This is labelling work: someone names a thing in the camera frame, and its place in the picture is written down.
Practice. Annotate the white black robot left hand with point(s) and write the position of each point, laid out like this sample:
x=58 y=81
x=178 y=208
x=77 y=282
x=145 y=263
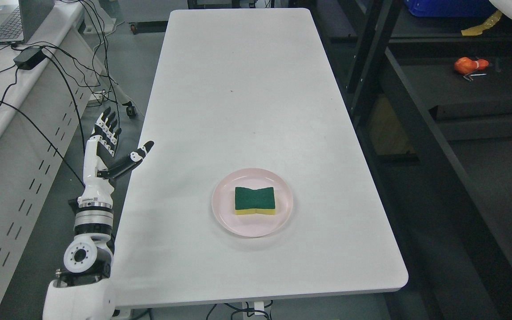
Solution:
x=100 y=169

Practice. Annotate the green yellow sponge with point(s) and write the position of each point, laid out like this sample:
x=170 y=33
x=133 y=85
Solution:
x=248 y=201

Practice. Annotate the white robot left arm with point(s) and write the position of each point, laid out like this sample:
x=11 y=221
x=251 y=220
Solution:
x=82 y=289

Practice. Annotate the dark metal shelf rack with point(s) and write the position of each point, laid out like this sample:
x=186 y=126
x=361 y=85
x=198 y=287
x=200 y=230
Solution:
x=439 y=145

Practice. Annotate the orange toy on shelf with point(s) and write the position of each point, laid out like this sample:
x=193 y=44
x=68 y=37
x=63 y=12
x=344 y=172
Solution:
x=466 y=66

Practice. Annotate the white side desk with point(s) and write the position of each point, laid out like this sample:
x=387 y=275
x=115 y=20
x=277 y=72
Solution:
x=38 y=119

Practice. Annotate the black power adapter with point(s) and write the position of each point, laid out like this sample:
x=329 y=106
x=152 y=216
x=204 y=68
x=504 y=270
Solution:
x=29 y=58

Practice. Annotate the pink round plate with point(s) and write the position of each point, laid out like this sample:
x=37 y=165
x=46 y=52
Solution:
x=255 y=225

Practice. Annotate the white table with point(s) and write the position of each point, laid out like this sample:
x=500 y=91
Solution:
x=249 y=88

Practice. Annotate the grey laptop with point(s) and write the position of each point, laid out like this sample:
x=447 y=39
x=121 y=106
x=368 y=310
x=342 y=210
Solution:
x=18 y=23

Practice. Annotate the blue plastic bin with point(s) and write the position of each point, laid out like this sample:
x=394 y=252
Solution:
x=450 y=8

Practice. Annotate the yellow tape strip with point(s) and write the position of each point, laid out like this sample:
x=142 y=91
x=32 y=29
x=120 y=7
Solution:
x=490 y=22

